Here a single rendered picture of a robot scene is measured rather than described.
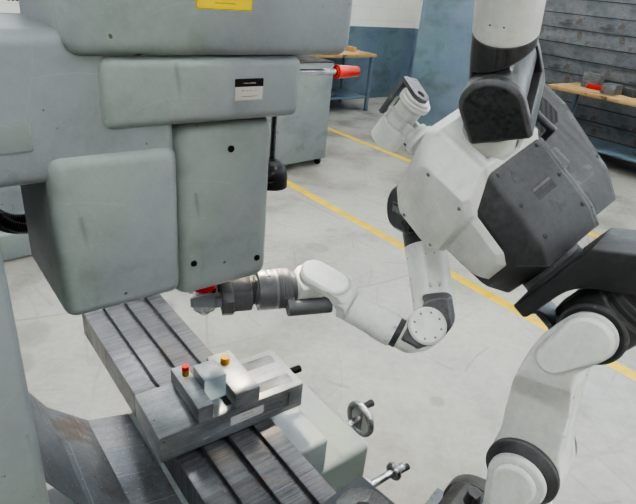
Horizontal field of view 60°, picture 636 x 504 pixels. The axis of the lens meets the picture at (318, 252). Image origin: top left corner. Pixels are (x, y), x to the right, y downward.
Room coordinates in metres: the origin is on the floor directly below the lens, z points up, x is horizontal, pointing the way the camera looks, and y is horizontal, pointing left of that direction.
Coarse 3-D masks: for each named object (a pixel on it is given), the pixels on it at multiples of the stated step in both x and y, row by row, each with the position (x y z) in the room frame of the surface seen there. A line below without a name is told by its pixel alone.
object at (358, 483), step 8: (352, 480) 0.64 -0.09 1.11; (360, 480) 0.64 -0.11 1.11; (344, 488) 0.62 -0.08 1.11; (352, 488) 0.61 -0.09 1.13; (360, 488) 0.62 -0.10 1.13; (368, 488) 0.63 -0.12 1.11; (376, 488) 0.63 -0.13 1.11; (336, 496) 0.61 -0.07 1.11; (344, 496) 0.60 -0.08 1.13; (352, 496) 0.60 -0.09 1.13; (360, 496) 0.60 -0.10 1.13; (368, 496) 0.60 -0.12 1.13; (376, 496) 0.60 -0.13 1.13; (384, 496) 0.62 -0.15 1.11
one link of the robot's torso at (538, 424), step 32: (576, 320) 0.76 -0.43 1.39; (608, 320) 0.75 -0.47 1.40; (544, 352) 0.78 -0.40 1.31; (576, 352) 0.75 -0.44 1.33; (608, 352) 0.73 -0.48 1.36; (512, 384) 0.82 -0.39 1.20; (544, 384) 0.78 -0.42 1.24; (576, 384) 0.78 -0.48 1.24; (512, 416) 0.82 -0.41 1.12; (544, 416) 0.79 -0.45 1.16; (576, 416) 0.85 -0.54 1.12; (512, 448) 0.80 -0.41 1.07; (544, 448) 0.78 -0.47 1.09; (576, 448) 0.84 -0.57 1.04
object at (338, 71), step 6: (336, 66) 1.03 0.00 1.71; (342, 66) 1.03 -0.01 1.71; (348, 66) 1.04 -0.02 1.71; (354, 66) 1.05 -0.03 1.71; (300, 72) 0.97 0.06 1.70; (306, 72) 0.98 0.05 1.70; (312, 72) 0.98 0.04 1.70; (318, 72) 0.99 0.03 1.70; (324, 72) 1.00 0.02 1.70; (330, 72) 1.01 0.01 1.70; (336, 72) 1.02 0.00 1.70; (342, 72) 1.02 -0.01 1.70; (348, 72) 1.03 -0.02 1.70; (354, 72) 1.04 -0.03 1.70; (336, 78) 1.02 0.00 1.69
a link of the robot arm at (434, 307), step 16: (416, 256) 1.05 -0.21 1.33; (432, 256) 1.05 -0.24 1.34; (416, 272) 1.03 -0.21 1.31; (432, 272) 1.02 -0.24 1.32; (448, 272) 1.04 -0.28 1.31; (416, 288) 1.01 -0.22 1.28; (432, 288) 1.00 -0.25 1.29; (448, 288) 1.01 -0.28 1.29; (416, 304) 1.00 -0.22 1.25; (432, 304) 0.96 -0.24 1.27; (448, 304) 0.96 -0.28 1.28; (416, 320) 0.93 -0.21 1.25; (432, 320) 0.93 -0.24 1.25; (448, 320) 0.94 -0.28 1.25; (416, 336) 0.91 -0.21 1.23; (432, 336) 0.91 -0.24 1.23
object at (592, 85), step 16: (352, 48) 8.98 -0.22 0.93; (368, 80) 8.97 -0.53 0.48; (592, 80) 7.50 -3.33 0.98; (336, 96) 8.74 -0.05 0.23; (352, 96) 8.87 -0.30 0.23; (368, 96) 8.99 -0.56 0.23; (576, 96) 7.90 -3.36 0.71; (592, 96) 7.05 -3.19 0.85; (608, 96) 6.94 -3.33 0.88; (624, 96) 7.08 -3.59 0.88; (592, 144) 7.17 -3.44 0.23; (608, 144) 7.27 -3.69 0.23
